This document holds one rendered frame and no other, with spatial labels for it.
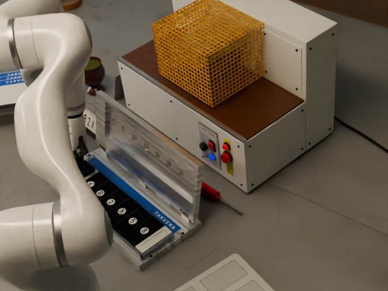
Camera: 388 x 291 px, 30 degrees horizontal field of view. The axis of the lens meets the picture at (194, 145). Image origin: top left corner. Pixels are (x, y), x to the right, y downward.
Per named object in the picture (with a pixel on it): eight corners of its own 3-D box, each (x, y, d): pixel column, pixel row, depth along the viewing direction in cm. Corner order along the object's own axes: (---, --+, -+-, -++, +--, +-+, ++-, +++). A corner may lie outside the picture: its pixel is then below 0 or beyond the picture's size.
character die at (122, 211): (102, 219, 193) (101, 216, 192) (131, 200, 197) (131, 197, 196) (113, 228, 190) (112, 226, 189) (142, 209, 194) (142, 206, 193)
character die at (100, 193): (81, 200, 199) (80, 197, 198) (110, 182, 203) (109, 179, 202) (91, 209, 196) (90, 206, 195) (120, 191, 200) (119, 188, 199)
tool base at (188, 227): (47, 185, 208) (44, 176, 205) (105, 149, 217) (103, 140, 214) (140, 271, 181) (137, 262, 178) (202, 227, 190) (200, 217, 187)
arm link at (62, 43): (33, 276, 135) (119, 264, 136) (18, 268, 124) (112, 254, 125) (15, 35, 150) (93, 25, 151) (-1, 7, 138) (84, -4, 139)
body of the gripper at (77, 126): (47, 103, 193) (49, 137, 200) (67, 119, 187) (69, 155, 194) (71, 94, 198) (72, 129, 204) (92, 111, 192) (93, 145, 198)
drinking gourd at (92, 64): (80, 87, 241) (73, 60, 234) (104, 79, 243) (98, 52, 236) (87, 101, 235) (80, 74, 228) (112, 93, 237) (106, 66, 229)
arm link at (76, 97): (45, 105, 188) (80, 109, 187) (43, 60, 181) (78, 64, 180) (55, 89, 195) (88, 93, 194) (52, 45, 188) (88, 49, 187)
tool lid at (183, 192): (96, 91, 203) (101, 89, 204) (95, 148, 213) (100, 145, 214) (198, 166, 176) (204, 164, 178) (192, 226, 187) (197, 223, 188)
